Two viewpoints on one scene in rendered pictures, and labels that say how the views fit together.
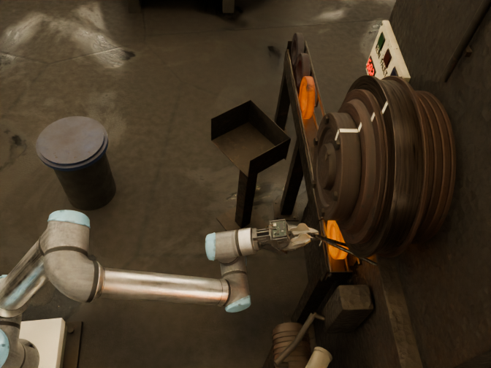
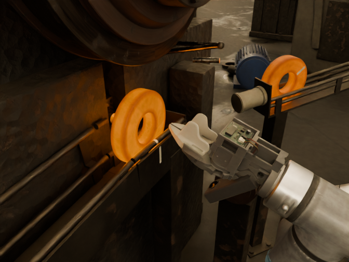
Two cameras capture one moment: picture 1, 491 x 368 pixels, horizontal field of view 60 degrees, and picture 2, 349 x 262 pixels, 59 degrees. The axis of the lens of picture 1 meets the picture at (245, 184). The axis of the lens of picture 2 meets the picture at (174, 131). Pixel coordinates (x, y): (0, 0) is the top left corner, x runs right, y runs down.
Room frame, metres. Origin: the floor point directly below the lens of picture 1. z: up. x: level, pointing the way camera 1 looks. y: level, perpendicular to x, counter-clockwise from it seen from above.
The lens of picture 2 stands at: (1.12, 0.07, 1.05)
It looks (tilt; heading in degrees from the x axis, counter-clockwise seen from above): 30 degrees down; 217
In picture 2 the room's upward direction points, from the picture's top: straight up
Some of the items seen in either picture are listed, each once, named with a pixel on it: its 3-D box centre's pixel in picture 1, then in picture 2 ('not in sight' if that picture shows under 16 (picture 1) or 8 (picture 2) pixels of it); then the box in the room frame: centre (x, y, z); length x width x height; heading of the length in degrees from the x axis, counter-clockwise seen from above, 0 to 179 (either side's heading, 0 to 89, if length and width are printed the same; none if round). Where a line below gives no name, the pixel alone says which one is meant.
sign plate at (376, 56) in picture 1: (384, 71); not in sight; (1.07, -0.38, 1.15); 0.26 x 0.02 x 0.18; 8
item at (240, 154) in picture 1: (244, 180); not in sight; (1.18, 0.01, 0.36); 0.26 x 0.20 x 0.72; 43
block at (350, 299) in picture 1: (346, 310); (190, 107); (0.49, -0.36, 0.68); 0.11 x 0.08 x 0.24; 98
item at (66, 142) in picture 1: (82, 166); not in sight; (1.24, 0.83, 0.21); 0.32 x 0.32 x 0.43
